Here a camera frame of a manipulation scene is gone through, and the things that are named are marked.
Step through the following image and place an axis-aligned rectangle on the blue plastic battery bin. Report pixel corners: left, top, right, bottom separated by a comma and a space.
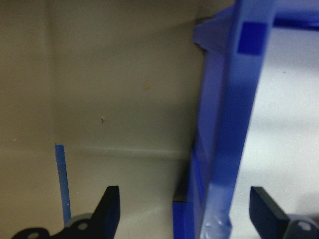
171, 0, 319, 239

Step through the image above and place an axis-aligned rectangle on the white foam bin liner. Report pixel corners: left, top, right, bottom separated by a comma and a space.
229, 24, 319, 239

